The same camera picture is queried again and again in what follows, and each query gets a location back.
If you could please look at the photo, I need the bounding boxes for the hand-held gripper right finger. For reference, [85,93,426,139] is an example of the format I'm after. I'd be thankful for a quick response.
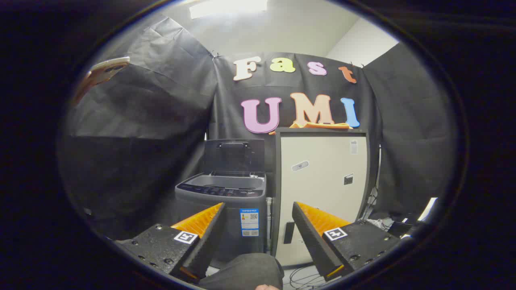
[292,201,402,282]

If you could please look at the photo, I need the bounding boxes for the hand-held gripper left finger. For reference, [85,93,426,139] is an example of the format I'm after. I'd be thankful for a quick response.
[115,203,226,282]

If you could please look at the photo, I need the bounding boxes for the grey washing machine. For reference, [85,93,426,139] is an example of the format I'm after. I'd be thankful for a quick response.
[175,171,268,268]

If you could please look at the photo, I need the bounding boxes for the orange shirt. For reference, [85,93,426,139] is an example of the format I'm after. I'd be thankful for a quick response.
[269,122,354,135]

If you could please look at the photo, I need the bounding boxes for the person's leg in dark trousers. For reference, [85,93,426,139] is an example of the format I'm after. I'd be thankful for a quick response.
[200,253,285,290]

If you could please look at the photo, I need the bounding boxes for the black backdrop cloth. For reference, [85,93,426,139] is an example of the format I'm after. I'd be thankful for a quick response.
[60,16,456,242]

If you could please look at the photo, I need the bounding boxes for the pale tan flat object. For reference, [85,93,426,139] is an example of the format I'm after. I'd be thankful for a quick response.
[73,56,131,106]

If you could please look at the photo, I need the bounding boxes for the floor cables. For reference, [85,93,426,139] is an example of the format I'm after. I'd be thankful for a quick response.
[288,265,328,290]

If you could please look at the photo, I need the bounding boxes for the white drain hose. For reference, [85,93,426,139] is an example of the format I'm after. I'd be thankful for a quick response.
[266,197,273,251]

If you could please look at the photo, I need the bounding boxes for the beige cabinet with dark frame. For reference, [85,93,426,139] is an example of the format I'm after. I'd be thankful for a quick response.
[271,128,370,267]

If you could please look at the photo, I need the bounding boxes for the hanging cable bundle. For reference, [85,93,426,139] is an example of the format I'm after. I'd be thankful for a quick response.
[363,187,380,220]

